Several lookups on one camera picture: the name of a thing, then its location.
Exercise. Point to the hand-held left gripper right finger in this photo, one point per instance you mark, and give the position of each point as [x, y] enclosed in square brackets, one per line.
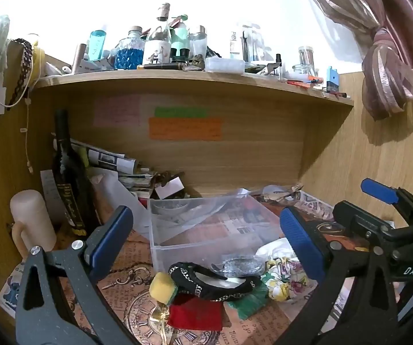
[301, 244]

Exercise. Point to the crumpled newspaper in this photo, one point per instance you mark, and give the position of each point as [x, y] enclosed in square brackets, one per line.
[281, 191]

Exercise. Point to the jar of blue beads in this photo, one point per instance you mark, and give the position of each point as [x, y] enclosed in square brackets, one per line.
[129, 55]

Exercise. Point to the clear glass bottle with label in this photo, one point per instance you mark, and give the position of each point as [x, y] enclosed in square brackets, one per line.
[156, 50]

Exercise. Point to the orange sticky note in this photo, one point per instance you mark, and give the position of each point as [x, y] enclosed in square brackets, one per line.
[184, 128]

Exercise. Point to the yellow round item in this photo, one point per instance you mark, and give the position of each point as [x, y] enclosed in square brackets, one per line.
[39, 61]

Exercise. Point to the blue plastic bottle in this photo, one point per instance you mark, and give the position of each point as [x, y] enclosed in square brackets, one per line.
[98, 45]

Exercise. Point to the wooden shelf board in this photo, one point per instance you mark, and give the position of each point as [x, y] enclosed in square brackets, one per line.
[192, 79]

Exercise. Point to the glass jar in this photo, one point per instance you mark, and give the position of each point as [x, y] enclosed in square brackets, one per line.
[305, 61]

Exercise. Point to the vintage print paper mat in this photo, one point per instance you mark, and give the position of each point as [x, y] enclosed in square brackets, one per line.
[138, 316]

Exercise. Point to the pink sticky note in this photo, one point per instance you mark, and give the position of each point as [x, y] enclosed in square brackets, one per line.
[116, 111]

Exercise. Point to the dark wine bottle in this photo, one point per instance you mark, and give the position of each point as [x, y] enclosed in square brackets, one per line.
[70, 187]

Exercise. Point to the white card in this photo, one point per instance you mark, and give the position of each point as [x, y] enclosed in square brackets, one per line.
[170, 187]

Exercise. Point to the braided brown headband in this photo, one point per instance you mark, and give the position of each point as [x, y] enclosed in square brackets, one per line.
[25, 64]

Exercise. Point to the orange scissors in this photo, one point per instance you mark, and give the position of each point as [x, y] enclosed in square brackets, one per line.
[303, 82]

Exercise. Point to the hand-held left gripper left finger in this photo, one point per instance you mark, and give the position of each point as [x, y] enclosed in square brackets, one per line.
[114, 237]

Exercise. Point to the floral scrunchie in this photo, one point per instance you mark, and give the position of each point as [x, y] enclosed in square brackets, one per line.
[281, 284]

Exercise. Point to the cartoon sticker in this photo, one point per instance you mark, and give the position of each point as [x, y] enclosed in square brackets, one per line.
[10, 291]

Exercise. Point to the red cloth pouch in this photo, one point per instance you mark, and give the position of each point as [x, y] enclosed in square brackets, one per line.
[195, 312]

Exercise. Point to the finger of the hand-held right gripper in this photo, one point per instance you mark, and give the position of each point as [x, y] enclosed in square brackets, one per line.
[378, 190]
[353, 219]

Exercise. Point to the green cloth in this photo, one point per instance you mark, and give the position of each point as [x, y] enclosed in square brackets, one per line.
[246, 305]

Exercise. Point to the pink tied curtain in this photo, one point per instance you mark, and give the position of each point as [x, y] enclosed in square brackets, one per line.
[389, 72]

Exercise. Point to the white cloth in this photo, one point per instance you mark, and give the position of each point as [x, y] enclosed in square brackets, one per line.
[278, 248]

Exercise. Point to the green pump bottle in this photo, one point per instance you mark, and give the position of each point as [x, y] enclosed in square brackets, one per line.
[180, 36]

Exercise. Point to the clear plastic storage box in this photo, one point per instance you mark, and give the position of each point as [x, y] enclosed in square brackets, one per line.
[199, 237]

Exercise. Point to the translucent plastic sheet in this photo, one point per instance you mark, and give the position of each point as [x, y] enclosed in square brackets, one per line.
[120, 201]

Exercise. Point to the clear plastic case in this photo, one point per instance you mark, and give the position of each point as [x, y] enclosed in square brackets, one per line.
[224, 65]

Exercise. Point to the black patterned headband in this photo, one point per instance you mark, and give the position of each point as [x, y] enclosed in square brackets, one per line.
[184, 276]

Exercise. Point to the crumpled clear plastic bag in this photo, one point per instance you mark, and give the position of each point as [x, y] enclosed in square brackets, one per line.
[238, 264]

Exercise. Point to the stack of magazines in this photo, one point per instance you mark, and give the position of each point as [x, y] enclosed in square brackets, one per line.
[109, 158]

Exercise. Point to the small clear bottle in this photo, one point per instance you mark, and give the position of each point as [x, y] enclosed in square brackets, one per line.
[198, 43]

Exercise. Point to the green sticky note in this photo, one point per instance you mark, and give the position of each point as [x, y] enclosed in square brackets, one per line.
[179, 112]

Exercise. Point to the yellow sponge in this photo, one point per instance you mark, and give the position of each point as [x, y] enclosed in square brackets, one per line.
[159, 287]

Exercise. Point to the brown cardboard tube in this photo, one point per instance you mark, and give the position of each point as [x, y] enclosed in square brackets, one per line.
[79, 57]

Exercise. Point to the white mug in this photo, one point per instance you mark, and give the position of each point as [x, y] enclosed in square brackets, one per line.
[30, 215]

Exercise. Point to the white tool package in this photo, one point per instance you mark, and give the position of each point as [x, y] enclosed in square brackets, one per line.
[246, 43]

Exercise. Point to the gold ribbon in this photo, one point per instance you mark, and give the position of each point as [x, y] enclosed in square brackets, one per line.
[159, 316]

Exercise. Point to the dark pen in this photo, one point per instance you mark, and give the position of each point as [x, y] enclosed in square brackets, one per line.
[159, 66]

